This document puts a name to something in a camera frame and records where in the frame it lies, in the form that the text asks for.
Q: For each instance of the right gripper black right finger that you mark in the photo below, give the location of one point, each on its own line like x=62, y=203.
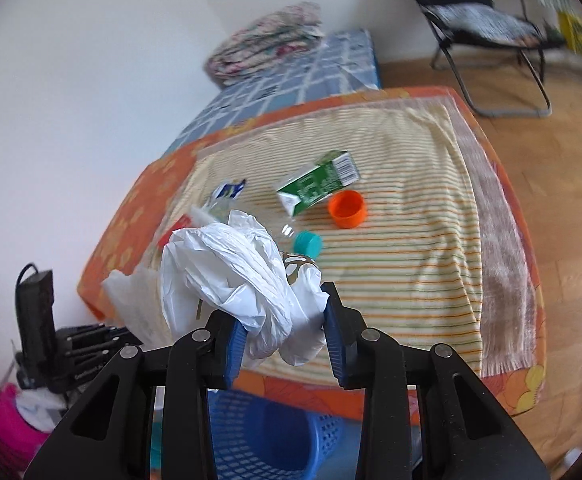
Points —
x=426, y=413

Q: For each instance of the blue white snack wrapper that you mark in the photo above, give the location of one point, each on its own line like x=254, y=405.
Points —
x=229, y=190

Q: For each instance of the striped yellow towel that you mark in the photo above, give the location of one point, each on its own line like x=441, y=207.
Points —
x=440, y=256

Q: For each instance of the blue checkered mattress cover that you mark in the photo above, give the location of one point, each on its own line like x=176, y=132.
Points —
x=344, y=63

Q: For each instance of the clear plastic bottle teal cap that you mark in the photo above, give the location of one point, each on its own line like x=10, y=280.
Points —
x=242, y=214

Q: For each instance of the white plastic bag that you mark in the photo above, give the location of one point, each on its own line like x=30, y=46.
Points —
x=211, y=268

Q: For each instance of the patterned chair cushion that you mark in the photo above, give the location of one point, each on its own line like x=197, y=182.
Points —
x=476, y=21

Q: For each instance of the red tissue box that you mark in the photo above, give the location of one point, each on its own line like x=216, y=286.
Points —
x=183, y=222

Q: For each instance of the blue plastic trash basket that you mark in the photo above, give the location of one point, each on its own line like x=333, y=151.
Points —
x=255, y=438

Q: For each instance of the black folding chair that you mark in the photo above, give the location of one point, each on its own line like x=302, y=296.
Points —
x=534, y=58

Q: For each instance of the green white carton box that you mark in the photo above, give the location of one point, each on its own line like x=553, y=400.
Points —
x=313, y=183

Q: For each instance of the yellow box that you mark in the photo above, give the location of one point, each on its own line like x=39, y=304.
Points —
x=571, y=29

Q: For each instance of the folded floral quilt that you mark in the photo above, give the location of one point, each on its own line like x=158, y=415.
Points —
x=267, y=42

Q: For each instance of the orange floral bedsheet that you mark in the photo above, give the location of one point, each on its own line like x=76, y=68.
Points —
x=152, y=206

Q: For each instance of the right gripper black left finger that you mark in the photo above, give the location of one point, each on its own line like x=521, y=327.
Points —
x=107, y=433

